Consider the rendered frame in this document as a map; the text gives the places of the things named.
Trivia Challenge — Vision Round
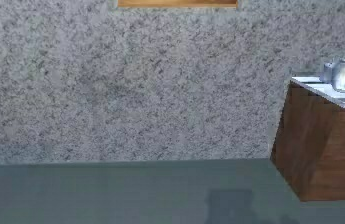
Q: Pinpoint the brown wooden kitchen cabinet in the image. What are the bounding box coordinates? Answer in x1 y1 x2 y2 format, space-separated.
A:
270 76 345 203

